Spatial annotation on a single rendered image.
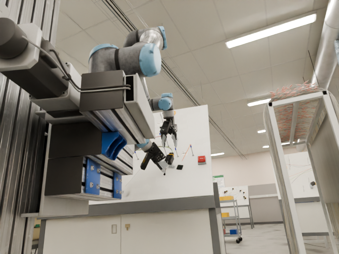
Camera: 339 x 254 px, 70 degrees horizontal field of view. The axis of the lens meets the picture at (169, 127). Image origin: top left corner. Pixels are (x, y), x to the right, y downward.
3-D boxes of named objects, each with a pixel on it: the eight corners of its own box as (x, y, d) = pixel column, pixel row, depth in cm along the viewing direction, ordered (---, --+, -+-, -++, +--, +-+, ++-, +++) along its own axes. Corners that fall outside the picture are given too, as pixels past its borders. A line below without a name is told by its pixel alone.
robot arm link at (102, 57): (96, 91, 95) (97, 62, 100) (128, 86, 93) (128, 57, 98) (80, 75, 84) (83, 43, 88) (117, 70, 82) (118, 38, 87)
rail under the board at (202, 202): (214, 207, 135) (213, 195, 137) (36, 219, 160) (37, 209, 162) (215, 207, 140) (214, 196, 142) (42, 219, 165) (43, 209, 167)
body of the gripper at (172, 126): (177, 132, 165) (176, 115, 163) (173, 135, 158) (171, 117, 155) (167, 132, 168) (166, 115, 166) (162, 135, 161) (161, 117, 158)
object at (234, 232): (242, 240, 598) (236, 195, 634) (240, 243, 554) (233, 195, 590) (204, 241, 632) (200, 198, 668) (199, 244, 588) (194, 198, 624)
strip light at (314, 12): (317, 13, 329) (316, 9, 331) (225, 43, 376) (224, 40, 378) (316, 21, 344) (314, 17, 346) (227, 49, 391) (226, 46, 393)
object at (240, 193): (252, 229, 896) (245, 184, 951) (221, 230, 940) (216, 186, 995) (254, 227, 959) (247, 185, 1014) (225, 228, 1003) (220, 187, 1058)
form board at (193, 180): (40, 210, 164) (39, 208, 163) (92, 124, 246) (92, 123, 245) (214, 196, 139) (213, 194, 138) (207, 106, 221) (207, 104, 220)
